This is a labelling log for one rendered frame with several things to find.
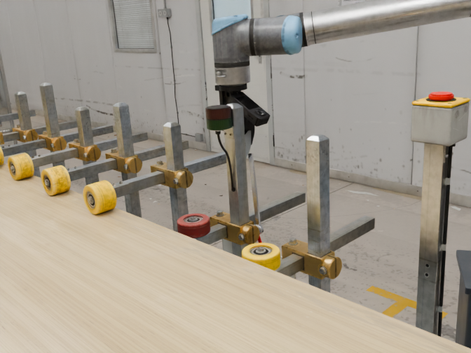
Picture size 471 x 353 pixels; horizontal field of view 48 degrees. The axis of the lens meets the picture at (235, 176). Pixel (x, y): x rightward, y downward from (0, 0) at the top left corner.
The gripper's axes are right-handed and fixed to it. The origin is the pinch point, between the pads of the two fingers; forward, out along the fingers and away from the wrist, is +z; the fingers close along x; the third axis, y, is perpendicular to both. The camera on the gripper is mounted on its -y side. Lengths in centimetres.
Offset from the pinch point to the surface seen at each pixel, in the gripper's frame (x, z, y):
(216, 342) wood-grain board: 50, 11, -43
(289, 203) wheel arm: -14.4, 15.7, -3.2
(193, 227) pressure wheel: 22.3, 10.6, -4.7
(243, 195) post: 7.7, 6.1, -7.4
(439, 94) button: 10, -23, -57
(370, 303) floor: -105, 101, 25
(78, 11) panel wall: -259, -50, 556
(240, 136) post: 7.8, -8.9, -7.4
